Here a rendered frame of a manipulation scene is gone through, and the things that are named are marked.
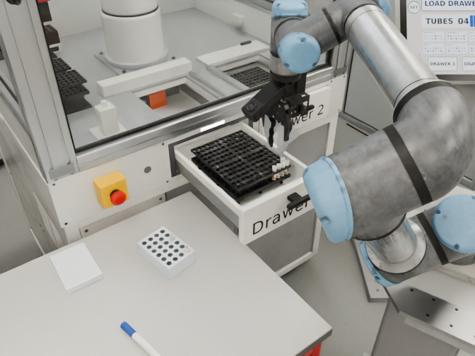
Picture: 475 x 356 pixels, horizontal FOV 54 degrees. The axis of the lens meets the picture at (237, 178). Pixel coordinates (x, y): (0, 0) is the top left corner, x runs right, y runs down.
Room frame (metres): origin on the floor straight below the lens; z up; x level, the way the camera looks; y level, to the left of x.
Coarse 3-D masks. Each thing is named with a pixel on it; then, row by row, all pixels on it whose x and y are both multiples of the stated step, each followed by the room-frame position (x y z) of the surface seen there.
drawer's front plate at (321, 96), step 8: (320, 88) 1.39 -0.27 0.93; (328, 88) 1.39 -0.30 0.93; (312, 96) 1.35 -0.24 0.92; (320, 96) 1.37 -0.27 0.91; (328, 96) 1.39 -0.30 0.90; (304, 104) 1.33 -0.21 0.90; (312, 104) 1.35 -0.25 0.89; (320, 104) 1.37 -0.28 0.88; (328, 104) 1.40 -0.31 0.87; (312, 112) 1.35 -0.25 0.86; (320, 112) 1.38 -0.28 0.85; (312, 120) 1.36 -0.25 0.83; (296, 128) 1.31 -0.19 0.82; (264, 136) 1.23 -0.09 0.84
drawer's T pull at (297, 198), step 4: (288, 196) 0.86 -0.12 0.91; (292, 196) 0.86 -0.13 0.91; (296, 196) 0.86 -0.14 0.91; (300, 196) 0.86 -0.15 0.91; (304, 196) 0.86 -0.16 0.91; (308, 196) 0.86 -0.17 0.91; (288, 200) 0.86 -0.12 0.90; (292, 200) 0.85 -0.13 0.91; (296, 200) 0.84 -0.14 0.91; (300, 200) 0.84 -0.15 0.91; (304, 200) 0.85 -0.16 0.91; (308, 200) 0.85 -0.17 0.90; (288, 204) 0.83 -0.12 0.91; (292, 204) 0.83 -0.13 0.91; (296, 204) 0.83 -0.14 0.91; (300, 204) 0.84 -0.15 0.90; (288, 208) 0.82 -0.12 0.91; (292, 208) 0.82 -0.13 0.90
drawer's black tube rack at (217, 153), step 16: (208, 144) 1.10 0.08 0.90; (224, 144) 1.10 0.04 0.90; (240, 144) 1.10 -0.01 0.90; (256, 144) 1.10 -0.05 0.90; (192, 160) 1.07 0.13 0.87; (208, 160) 1.02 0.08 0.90; (224, 160) 1.03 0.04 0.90; (240, 160) 1.03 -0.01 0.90; (256, 160) 1.02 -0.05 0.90; (272, 160) 1.03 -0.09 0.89; (224, 176) 0.96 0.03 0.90; (240, 176) 0.96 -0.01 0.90; (288, 176) 1.00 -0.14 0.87; (240, 192) 0.92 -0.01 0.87; (256, 192) 0.93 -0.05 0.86
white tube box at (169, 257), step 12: (144, 240) 0.82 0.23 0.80; (156, 240) 0.82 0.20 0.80; (168, 240) 0.82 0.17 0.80; (180, 240) 0.82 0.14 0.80; (144, 252) 0.79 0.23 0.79; (156, 252) 0.78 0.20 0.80; (168, 252) 0.78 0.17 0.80; (180, 252) 0.78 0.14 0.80; (192, 252) 0.78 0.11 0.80; (156, 264) 0.76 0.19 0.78; (168, 264) 0.75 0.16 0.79; (180, 264) 0.75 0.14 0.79; (168, 276) 0.73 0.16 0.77
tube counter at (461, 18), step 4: (460, 16) 1.51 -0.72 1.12; (464, 16) 1.51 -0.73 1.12; (468, 16) 1.51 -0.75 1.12; (472, 16) 1.51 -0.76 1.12; (460, 20) 1.50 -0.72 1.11; (464, 20) 1.50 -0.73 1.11; (468, 20) 1.50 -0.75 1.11; (472, 20) 1.50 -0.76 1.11; (460, 24) 1.50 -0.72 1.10; (464, 24) 1.50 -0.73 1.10; (468, 24) 1.50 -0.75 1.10; (472, 24) 1.50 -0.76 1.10
